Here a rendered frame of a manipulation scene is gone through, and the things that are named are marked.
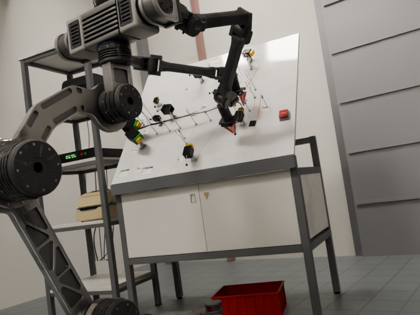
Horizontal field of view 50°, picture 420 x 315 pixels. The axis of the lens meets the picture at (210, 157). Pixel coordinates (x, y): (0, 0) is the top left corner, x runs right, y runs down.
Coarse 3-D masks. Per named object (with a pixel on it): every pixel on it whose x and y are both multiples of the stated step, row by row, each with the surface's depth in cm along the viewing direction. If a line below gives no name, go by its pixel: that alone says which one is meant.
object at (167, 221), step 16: (144, 192) 275; (160, 192) 270; (176, 192) 266; (192, 192) 261; (128, 208) 280; (144, 208) 275; (160, 208) 270; (176, 208) 265; (192, 208) 261; (128, 224) 280; (144, 224) 275; (160, 224) 270; (176, 224) 265; (192, 224) 261; (128, 240) 280; (144, 240) 275; (160, 240) 270; (176, 240) 265; (192, 240) 261; (144, 256) 275
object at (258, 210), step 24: (216, 192) 254; (240, 192) 248; (264, 192) 242; (288, 192) 237; (216, 216) 254; (240, 216) 248; (264, 216) 242; (288, 216) 237; (216, 240) 254; (240, 240) 248; (264, 240) 242; (288, 240) 237
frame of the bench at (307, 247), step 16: (304, 208) 235; (304, 224) 233; (304, 240) 233; (320, 240) 255; (128, 256) 280; (160, 256) 270; (176, 256) 265; (192, 256) 260; (208, 256) 256; (224, 256) 252; (240, 256) 248; (304, 256) 233; (128, 272) 279; (176, 272) 329; (336, 272) 280; (128, 288) 279; (176, 288) 329; (336, 288) 280; (320, 304) 232
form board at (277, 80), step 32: (192, 64) 326; (224, 64) 309; (256, 64) 293; (288, 64) 279; (160, 96) 319; (192, 96) 302; (256, 96) 274; (288, 96) 261; (160, 128) 296; (192, 128) 281; (224, 128) 268; (256, 128) 256; (288, 128) 245; (128, 160) 290; (160, 160) 276; (224, 160) 252; (256, 160) 241
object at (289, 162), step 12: (288, 156) 233; (216, 168) 250; (228, 168) 247; (240, 168) 244; (252, 168) 241; (264, 168) 238; (276, 168) 235; (288, 168) 233; (144, 180) 270; (156, 180) 267; (168, 180) 263; (180, 180) 260; (192, 180) 256; (204, 180) 253; (120, 192) 278; (132, 192) 279
